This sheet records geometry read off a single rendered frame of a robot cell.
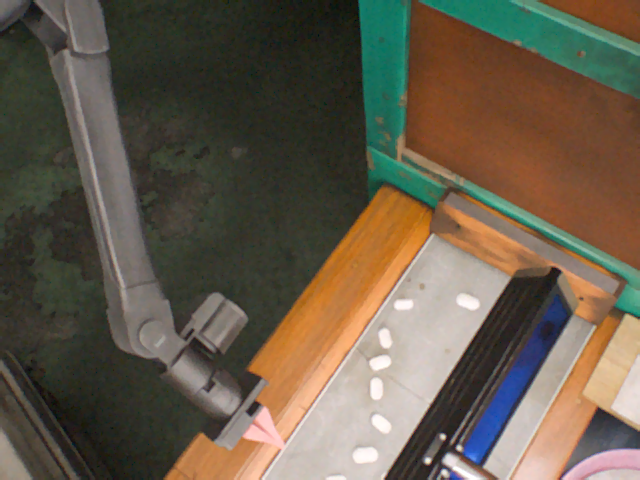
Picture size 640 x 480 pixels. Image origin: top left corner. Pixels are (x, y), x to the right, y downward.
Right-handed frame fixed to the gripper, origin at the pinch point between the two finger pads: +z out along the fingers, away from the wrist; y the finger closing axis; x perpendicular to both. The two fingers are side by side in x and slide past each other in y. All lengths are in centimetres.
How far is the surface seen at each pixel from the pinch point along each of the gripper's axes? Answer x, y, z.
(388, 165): 11.9, 47.3, -7.6
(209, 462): 13.1, -7.8, -0.6
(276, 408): 10.9, 4.4, 2.0
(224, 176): 118, 58, -7
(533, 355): -30.6, 22.5, 2.8
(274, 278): 96, 40, 19
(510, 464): -8.5, 18.2, 28.8
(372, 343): 8.9, 21.8, 8.0
